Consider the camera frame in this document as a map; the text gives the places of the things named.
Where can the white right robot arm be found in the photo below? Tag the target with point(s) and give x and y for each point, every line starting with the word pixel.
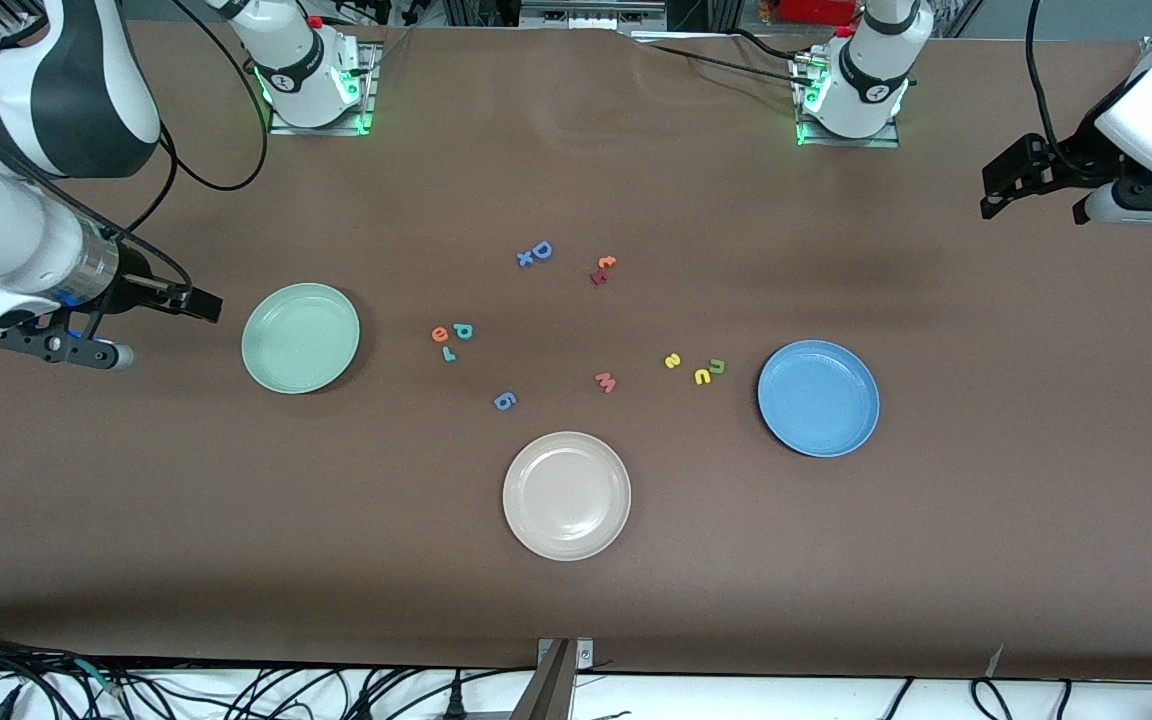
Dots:
pixel 36 90

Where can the beige plate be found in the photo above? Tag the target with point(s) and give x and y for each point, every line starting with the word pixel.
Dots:
pixel 566 496

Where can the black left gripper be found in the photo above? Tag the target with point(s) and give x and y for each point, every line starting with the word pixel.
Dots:
pixel 1074 162

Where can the blue foam digit 6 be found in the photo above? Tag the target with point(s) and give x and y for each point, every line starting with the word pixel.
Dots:
pixel 504 404

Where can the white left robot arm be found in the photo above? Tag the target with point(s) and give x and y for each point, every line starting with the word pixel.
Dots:
pixel 871 70

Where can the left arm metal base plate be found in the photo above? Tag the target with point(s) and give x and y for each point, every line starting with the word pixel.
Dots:
pixel 886 142

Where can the blue plate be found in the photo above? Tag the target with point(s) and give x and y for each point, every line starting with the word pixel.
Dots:
pixel 819 400

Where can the teal letter p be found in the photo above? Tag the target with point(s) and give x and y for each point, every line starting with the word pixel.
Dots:
pixel 460 333

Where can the blue letter D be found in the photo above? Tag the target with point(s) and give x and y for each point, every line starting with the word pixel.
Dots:
pixel 548 251

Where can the red box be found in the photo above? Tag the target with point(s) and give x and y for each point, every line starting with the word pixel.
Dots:
pixel 816 10

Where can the green plate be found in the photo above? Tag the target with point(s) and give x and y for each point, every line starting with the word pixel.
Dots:
pixel 301 340

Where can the black power plug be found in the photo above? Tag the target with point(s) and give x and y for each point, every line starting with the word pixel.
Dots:
pixel 454 705

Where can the metal table bracket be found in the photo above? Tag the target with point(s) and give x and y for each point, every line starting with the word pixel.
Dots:
pixel 554 685

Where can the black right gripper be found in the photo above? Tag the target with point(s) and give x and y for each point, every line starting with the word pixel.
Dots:
pixel 136 283

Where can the grey metal frame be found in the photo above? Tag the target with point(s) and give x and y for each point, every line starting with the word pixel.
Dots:
pixel 591 14

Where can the red letter w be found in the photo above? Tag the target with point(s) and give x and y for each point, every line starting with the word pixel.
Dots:
pixel 605 383

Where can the small paper tag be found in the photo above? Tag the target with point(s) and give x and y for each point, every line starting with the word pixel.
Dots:
pixel 996 660

